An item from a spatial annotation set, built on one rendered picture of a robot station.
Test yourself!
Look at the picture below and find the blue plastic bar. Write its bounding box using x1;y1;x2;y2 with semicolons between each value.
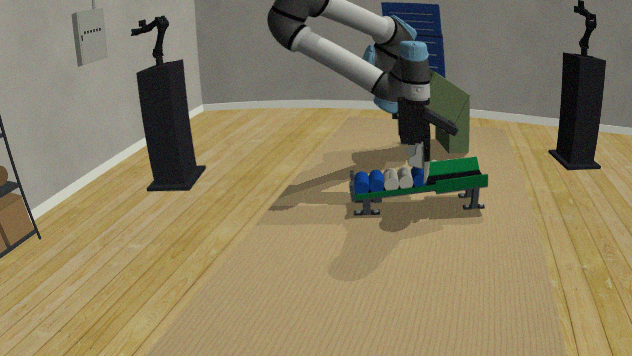
369;170;384;192
411;167;427;187
354;171;369;194

